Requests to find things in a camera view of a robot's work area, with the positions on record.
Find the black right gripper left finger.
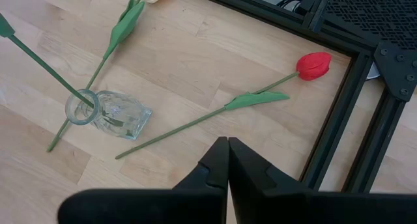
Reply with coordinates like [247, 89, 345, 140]
[57, 135, 230, 224]

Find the red artificial tulip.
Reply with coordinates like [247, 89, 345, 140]
[0, 12, 96, 109]
[115, 51, 332, 160]

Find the black aluminium table frame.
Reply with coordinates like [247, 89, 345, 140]
[184, 0, 417, 194]

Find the black perforated control box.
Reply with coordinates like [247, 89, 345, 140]
[325, 0, 417, 51]

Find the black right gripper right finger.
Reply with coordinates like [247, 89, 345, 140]
[228, 136, 417, 224]

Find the peach artificial tulip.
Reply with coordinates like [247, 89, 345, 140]
[46, 0, 169, 153]

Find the clear glass vase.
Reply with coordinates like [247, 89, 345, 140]
[64, 89, 153, 141]

